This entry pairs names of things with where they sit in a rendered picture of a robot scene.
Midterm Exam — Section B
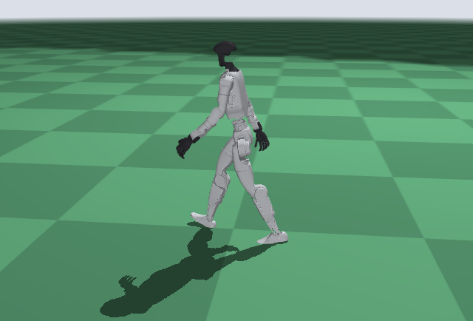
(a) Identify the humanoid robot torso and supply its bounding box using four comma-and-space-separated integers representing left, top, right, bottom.
220, 69, 253, 145

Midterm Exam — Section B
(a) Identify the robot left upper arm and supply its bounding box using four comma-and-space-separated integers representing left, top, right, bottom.
214, 75, 234, 118

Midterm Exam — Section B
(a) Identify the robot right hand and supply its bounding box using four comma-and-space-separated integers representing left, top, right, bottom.
253, 122, 270, 151

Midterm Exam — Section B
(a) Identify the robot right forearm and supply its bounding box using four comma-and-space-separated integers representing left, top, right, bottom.
246, 101, 259, 130

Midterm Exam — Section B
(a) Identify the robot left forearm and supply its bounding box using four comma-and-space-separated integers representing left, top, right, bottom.
190, 108, 222, 140

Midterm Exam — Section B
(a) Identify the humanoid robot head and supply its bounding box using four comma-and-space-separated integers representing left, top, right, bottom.
214, 41, 239, 72

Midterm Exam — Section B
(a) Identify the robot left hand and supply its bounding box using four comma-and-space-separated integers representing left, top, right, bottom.
176, 134, 200, 159

